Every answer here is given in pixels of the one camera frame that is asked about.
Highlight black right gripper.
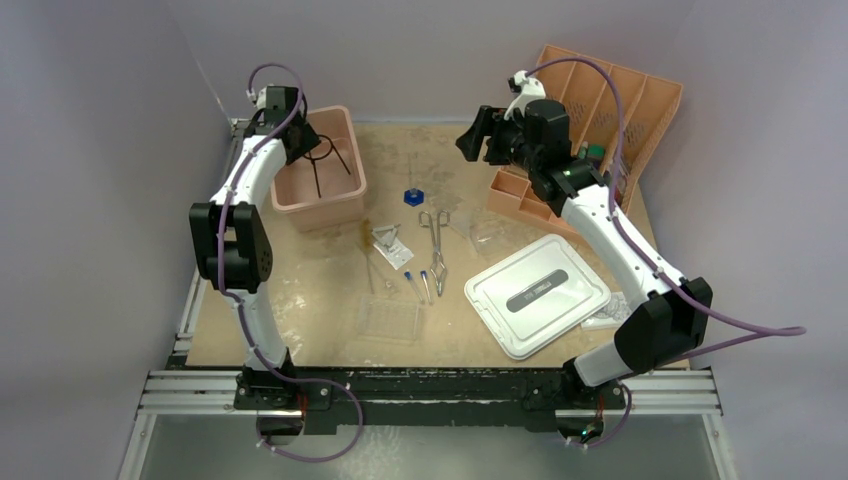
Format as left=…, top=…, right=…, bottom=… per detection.
left=457, top=107, right=542, bottom=175

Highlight black wire tripod ring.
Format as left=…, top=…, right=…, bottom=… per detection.
left=305, top=133, right=353, bottom=199

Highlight graduated cylinder blue base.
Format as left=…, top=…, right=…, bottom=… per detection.
left=403, top=152, right=424, bottom=207

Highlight brown bristle tube brush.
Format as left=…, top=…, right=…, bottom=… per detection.
left=360, top=218, right=375, bottom=294

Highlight metal crucible tongs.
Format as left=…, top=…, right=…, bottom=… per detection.
left=418, top=209, right=451, bottom=297

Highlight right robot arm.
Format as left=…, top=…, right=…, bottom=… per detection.
left=456, top=99, right=713, bottom=407

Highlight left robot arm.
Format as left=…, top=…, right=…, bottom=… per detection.
left=189, top=86, right=317, bottom=409

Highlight pink plastic bin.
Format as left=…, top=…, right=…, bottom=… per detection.
left=270, top=105, right=368, bottom=232

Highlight clear plastic funnel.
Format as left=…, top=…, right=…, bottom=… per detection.
left=448, top=209, right=474, bottom=240

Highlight green eraser block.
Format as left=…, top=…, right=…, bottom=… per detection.
left=586, top=144, right=606, bottom=161

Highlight clay pipe triangle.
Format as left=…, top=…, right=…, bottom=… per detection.
left=371, top=224, right=400, bottom=250

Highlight white paper packet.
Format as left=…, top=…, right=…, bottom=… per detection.
left=373, top=238, right=414, bottom=270

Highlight pink four-slot file organizer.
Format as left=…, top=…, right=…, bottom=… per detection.
left=487, top=58, right=684, bottom=244

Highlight white plastic lid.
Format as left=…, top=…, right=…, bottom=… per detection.
left=464, top=234, right=612, bottom=361

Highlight printed paper sheet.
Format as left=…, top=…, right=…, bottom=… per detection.
left=580, top=292, right=632, bottom=331

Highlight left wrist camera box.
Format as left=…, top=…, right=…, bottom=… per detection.
left=246, top=88, right=266, bottom=109

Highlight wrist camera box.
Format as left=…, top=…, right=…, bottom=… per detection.
left=508, top=70, right=547, bottom=101
left=246, top=88, right=266, bottom=109

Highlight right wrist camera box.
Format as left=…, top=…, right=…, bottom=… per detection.
left=508, top=70, right=547, bottom=101

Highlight aluminium frame rail base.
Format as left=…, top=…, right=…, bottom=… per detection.
left=120, top=124, right=734, bottom=479

